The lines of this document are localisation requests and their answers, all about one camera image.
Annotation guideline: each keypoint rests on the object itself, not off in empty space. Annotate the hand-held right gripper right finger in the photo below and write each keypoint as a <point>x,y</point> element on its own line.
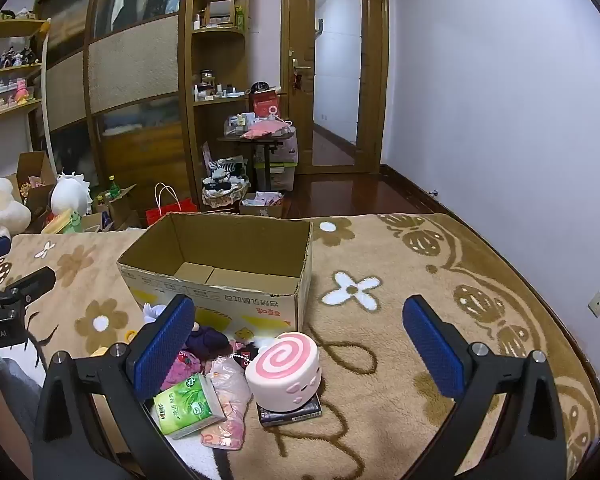
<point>432,355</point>

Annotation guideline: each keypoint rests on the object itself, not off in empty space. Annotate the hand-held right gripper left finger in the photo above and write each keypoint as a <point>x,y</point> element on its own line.
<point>165,347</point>

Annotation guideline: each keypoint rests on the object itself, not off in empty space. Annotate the pink plush bear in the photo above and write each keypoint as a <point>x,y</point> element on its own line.
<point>185,367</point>

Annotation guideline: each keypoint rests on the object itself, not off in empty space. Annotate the lavender white plush doll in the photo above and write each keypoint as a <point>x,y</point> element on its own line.
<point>152,312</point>

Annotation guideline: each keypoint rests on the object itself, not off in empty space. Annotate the dark purple plush toy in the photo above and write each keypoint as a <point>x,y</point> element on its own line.
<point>207,342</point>

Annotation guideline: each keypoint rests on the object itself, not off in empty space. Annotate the green tissue pack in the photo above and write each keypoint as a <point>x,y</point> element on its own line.
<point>187,405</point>

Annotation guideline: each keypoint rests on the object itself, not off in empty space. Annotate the translucent plastic bag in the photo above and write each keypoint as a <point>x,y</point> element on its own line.
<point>232,385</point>

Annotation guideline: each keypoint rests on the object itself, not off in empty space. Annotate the pink tissue pack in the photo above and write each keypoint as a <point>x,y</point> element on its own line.
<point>225,435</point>

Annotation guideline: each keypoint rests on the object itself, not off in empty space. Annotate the pink swirl cake squishy toy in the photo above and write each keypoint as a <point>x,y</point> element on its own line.
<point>280,370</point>

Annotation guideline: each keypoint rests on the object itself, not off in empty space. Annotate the yellow soft toy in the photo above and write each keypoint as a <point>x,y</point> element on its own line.
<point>100,351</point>

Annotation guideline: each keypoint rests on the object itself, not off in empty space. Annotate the cream plush toy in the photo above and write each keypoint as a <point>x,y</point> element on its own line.
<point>0,210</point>

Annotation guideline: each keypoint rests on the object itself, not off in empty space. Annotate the beige floral blanket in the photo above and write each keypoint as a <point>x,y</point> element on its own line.
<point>380,360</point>

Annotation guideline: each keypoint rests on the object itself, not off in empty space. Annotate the green frog toy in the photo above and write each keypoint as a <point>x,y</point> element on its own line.
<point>70,220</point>

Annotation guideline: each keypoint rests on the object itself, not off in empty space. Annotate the tall brown cardboard box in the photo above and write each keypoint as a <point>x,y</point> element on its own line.
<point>32,165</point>

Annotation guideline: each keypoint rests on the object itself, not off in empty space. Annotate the white-haired plush doll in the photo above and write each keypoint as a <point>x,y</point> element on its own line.
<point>70,195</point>

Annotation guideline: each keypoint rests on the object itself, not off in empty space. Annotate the cardboard box with bottles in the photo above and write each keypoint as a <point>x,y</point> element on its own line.
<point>122,210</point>

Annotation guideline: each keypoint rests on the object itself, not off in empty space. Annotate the green bottle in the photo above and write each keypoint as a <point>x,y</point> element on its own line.
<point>115,187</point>

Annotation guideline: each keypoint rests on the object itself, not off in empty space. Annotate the red paper gift bag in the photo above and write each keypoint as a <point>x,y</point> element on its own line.
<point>172,212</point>

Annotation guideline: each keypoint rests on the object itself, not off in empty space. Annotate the dark flat card box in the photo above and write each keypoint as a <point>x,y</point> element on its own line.
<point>290,415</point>

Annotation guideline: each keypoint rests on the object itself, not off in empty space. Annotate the woven basket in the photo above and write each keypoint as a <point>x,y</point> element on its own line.
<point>225,197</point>

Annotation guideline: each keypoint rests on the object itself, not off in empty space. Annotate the small cardboard box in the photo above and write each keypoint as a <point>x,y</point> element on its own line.
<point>260,210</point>

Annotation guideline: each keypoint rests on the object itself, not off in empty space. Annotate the yellow figurine shelf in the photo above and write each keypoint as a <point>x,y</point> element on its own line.
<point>10,67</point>

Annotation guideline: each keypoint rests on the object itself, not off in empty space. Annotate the striped plush toy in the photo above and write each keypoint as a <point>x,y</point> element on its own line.
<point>227,170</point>

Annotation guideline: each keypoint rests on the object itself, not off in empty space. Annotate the clear plastic storage bin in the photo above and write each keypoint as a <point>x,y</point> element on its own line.
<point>280,177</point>

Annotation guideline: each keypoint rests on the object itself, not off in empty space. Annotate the wooden corner shelf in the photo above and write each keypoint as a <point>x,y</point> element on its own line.
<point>190,125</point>

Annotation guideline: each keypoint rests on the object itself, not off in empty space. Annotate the small dark side table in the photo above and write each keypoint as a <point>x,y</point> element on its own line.
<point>252,139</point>

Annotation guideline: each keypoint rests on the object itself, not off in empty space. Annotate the wooden wardrobe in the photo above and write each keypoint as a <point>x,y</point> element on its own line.
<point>130,60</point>

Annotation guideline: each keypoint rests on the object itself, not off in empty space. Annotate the pink cloth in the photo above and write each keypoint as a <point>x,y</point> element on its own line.
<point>265,127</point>

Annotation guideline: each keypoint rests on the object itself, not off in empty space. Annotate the red box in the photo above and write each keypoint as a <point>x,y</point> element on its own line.
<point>266,105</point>

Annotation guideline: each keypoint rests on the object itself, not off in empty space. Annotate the wooden door with glass panel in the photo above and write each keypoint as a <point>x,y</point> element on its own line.
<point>302,35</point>

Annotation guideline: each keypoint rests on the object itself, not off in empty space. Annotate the wall outlet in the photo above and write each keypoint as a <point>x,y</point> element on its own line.
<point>597,303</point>

